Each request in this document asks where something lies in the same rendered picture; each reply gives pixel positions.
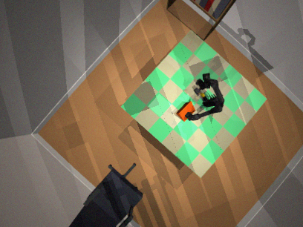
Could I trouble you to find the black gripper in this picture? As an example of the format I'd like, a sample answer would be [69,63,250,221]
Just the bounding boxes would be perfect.
[194,83,205,94]

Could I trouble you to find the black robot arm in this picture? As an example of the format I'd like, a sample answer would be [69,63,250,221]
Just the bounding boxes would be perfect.
[185,73,224,121]

